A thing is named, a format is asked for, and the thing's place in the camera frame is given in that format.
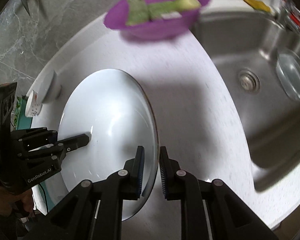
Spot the green colander basket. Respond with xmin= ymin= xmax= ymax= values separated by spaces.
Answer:
xmin=11 ymin=96 xmax=32 ymax=130

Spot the stainless steel sink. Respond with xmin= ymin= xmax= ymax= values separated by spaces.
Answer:
xmin=192 ymin=11 xmax=300 ymax=192

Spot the large white bowl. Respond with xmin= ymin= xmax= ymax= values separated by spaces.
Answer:
xmin=58 ymin=69 xmax=159 ymax=220

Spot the floral patterned small bowl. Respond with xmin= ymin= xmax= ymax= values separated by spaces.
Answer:
xmin=25 ymin=90 xmax=42 ymax=118

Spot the yellow sponge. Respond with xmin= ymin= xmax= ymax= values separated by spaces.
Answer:
xmin=243 ymin=0 xmax=271 ymax=13

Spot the small white bowl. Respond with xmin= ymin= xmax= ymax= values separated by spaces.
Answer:
xmin=37 ymin=70 xmax=62 ymax=104

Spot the clear glass bowl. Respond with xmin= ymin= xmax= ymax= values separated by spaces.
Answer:
xmin=275 ymin=48 xmax=300 ymax=101

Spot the purple plastic bowl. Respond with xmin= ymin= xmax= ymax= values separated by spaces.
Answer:
xmin=104 ymin=0 xmax=211 ymax=40

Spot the peeled green stem vegetable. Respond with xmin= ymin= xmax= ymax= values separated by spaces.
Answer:
xmin=126 ymin=0 xmax=202 ymax=26

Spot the chrome faucet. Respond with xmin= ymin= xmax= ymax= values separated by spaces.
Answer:
xmin=276 ymin=0 xmax=300 ymax=35

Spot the person's hand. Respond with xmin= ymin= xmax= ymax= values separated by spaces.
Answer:
xmin=0 ymin=187 xmax=34 ymax=216

